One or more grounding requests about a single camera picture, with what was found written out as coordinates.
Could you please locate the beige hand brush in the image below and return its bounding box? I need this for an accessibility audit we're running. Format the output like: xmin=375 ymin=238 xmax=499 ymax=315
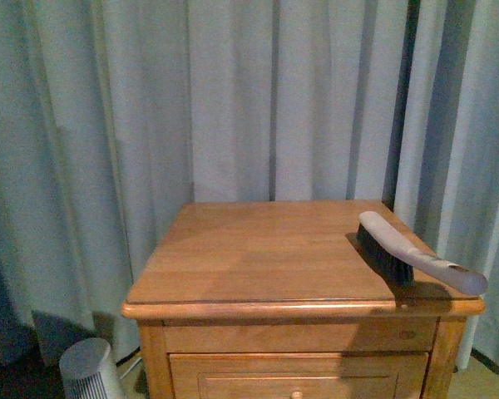
xmin=357 ymin=211 xmax=488 ymax=296

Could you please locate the white ribbed trash bin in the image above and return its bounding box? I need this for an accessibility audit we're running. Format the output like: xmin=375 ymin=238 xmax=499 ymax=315
xmin=59 ymin=337 xmax=126 ymax=399

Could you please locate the wooden nightstand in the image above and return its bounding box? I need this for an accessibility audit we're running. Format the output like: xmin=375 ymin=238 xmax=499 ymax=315
xmin=121 ymin=200 xmax=485 ymax=398

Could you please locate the light blue curtain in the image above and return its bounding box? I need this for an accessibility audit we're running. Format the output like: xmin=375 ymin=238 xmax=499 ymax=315
xmin=0 ymin=1 xmax=499 ymax=367

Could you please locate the white cable on floor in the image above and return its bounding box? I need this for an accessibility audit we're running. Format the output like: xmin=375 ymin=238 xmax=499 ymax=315
xmin=118 ymin=357 xmax=142 ymax=379

